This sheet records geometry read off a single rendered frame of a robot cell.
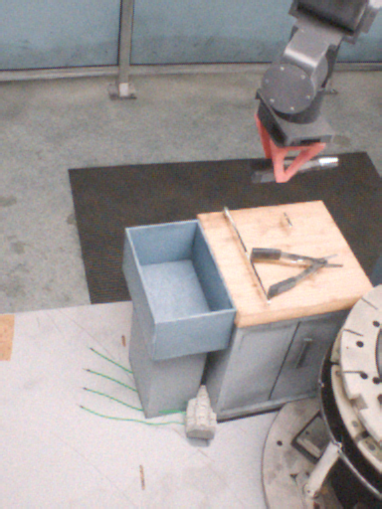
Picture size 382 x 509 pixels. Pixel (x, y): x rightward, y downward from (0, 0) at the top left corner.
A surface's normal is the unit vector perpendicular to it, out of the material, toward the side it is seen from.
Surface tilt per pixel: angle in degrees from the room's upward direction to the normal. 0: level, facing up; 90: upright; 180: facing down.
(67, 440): 0
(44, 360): 0
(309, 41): 9
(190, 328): 90
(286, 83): 89
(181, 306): 0
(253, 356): 90
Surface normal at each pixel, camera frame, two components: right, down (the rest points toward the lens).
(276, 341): 0.28, 0.72
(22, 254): 0.12, -0.68
